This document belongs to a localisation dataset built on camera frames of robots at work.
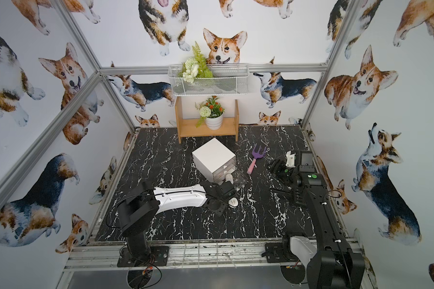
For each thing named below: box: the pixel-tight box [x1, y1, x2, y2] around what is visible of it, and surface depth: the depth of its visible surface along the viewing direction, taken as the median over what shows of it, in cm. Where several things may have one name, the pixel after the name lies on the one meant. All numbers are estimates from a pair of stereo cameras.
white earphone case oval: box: [225, 173, 234, 185], surface depth 97 cm
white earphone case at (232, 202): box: [227, 197, 239, 208], surface depth 88 cm
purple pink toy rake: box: [247, 143, 268, 175], surface depth 109 cm
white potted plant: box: [194, 95, 225, 131], surface depth 106 cm
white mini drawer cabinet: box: [191, 137, 237, 183], surface depth 92 cm
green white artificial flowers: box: [178, 40, 214, 84], surface depth 82 cm
